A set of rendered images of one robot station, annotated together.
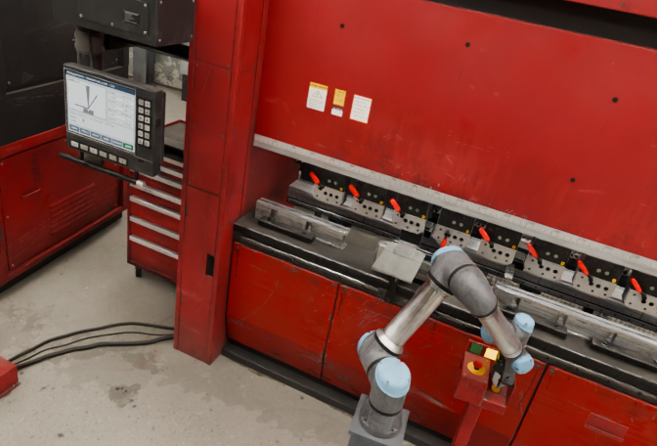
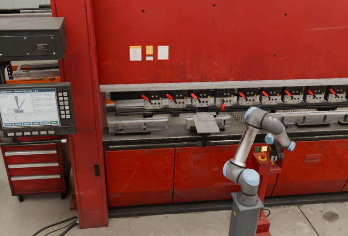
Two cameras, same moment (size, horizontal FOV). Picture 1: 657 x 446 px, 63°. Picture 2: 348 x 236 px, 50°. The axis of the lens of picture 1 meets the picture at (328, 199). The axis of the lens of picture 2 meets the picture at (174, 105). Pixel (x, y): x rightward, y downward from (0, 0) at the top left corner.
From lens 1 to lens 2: 113 cm
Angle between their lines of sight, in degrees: 24
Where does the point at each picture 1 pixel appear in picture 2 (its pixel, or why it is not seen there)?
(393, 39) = (174, 11)
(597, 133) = (281, 31)
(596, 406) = (307, 151)
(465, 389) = (262, 170)
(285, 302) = (145, 171)
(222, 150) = (92, 102)
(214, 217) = (95, 142)
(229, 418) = not seen: outside the picture
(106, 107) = (32, 104)
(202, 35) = not seen: hidden behind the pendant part
